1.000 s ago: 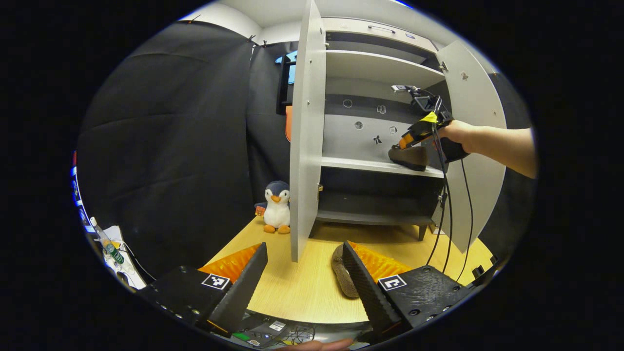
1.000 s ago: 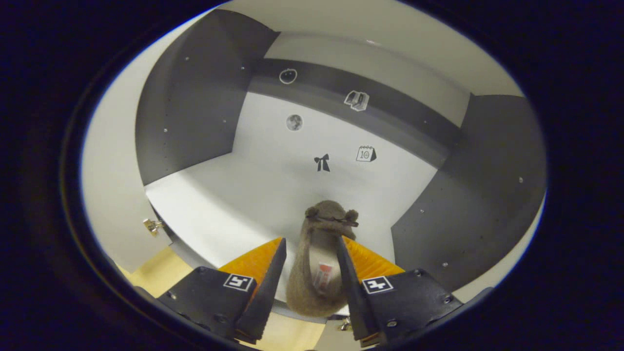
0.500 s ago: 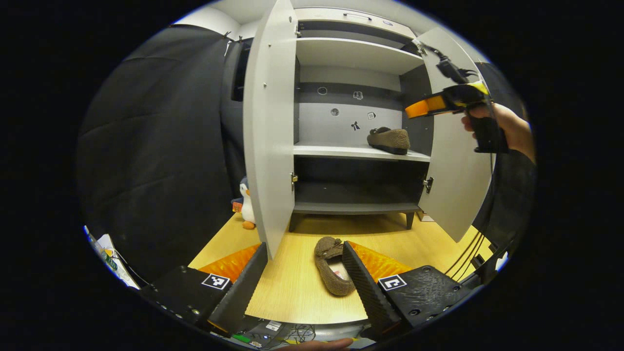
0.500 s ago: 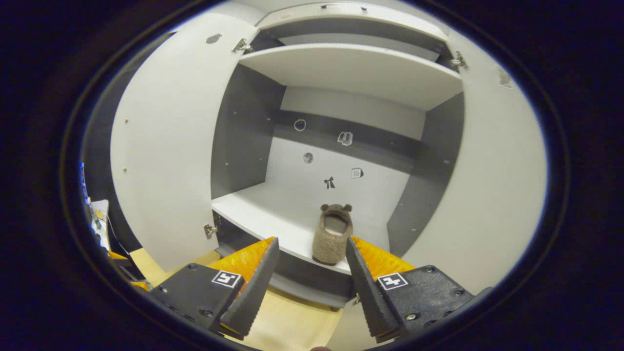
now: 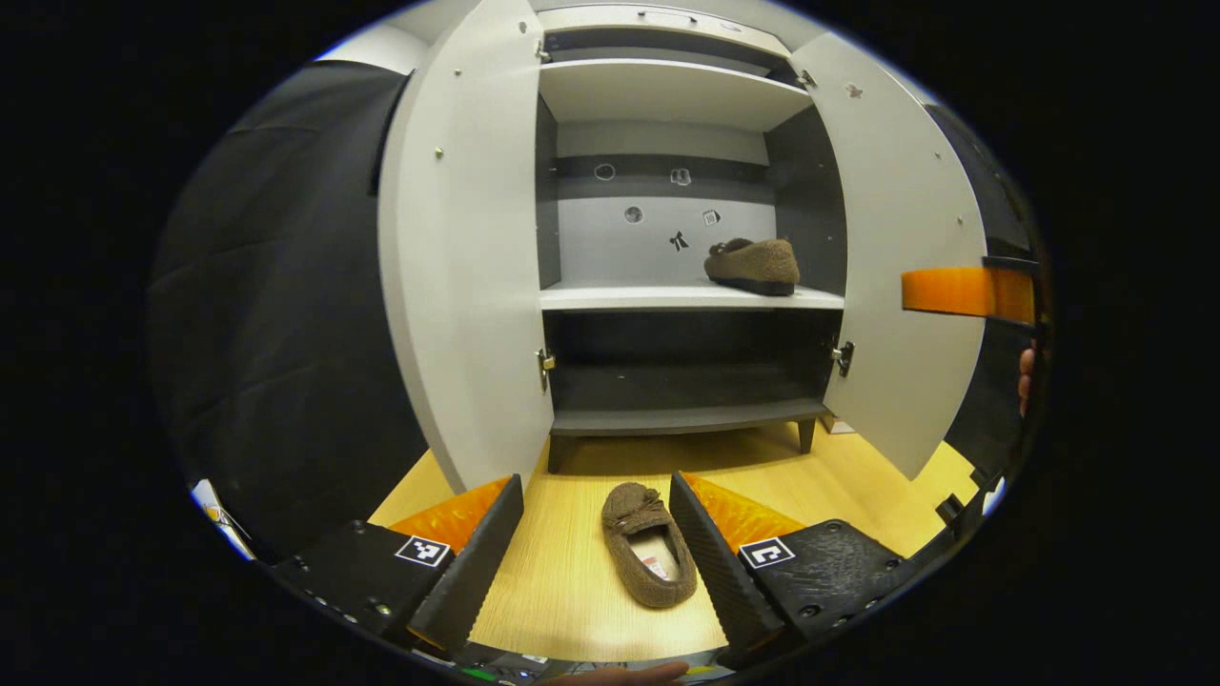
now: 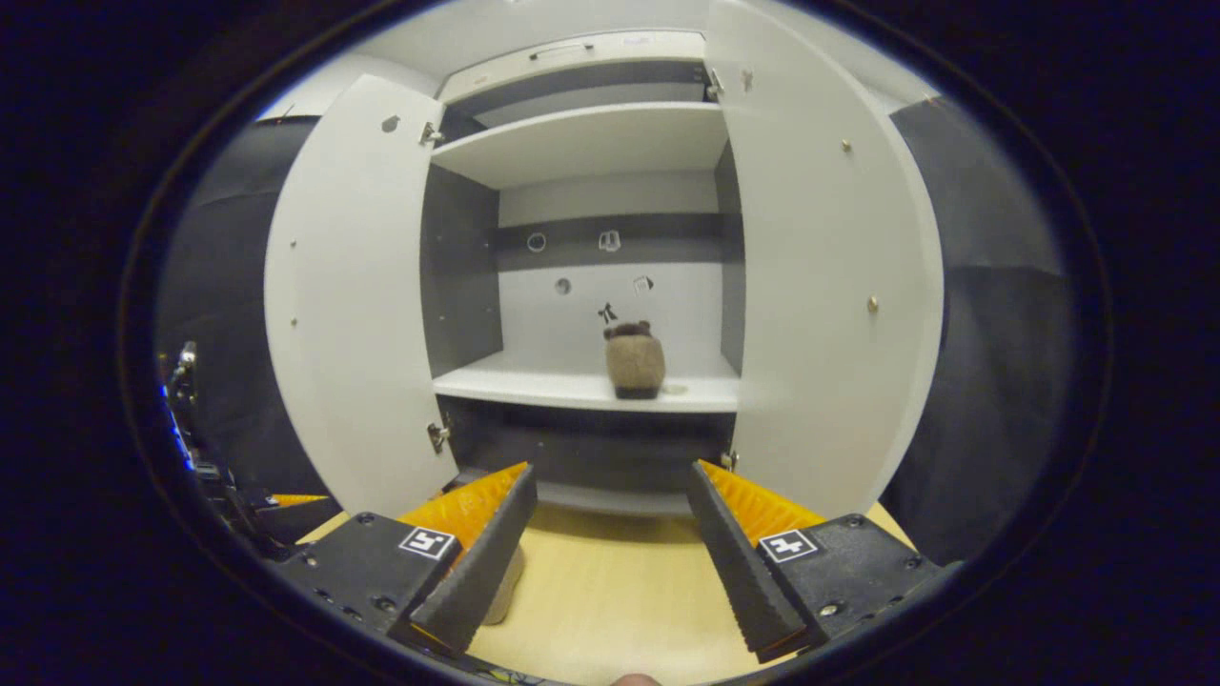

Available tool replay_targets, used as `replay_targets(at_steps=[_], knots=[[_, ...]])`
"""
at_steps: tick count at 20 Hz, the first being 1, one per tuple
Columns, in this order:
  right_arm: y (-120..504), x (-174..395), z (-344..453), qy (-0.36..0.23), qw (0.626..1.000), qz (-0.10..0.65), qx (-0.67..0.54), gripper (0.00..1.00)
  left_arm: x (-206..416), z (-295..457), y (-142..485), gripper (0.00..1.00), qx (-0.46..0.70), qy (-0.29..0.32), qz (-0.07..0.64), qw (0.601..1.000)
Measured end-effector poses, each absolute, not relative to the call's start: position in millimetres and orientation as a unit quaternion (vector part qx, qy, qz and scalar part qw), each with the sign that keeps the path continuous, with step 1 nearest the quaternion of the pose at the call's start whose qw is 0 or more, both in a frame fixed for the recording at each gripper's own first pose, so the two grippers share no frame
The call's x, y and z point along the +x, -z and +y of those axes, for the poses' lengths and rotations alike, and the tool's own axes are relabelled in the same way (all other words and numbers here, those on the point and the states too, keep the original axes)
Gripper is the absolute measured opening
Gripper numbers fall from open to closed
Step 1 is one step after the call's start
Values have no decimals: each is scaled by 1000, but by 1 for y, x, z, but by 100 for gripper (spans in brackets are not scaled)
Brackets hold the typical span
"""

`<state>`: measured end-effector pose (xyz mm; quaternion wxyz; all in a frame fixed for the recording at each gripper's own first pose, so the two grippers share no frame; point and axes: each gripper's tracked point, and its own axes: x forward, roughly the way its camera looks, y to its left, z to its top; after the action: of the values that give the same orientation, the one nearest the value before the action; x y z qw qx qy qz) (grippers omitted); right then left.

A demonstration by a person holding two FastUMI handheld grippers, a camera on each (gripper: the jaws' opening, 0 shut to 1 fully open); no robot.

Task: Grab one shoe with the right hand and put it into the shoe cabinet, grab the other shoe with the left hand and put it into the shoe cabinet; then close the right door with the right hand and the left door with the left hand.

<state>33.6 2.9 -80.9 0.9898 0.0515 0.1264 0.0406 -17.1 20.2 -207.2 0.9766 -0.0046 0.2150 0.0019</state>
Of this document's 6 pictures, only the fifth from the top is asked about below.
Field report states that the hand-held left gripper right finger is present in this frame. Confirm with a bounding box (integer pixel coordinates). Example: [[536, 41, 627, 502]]
[[669, 471, 921, 670]]

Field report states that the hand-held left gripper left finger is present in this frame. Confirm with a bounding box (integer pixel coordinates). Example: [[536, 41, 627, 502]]
[[272, 474, 526, 656]]

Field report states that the brown fuzzy slipper shoe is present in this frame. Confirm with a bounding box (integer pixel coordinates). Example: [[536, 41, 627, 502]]
[[704, 238, 801, 297], [601, 482, 699, 610]]

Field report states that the light grey cabinet door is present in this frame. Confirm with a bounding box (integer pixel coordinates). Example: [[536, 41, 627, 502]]
[[376, 0, 558, 494], [789, 31, 988, 481]]

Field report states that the grey shoe cabinet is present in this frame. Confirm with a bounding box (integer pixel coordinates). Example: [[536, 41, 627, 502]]
[[534, 3, 851, 474]]

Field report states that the black backdrop cloth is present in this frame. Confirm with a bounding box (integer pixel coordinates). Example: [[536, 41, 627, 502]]
[[148, 60, 432, 565], [923, 103, 1047, 479]]

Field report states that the white printed object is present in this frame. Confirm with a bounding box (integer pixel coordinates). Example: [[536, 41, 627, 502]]
[[189, 478, 255, 560]]

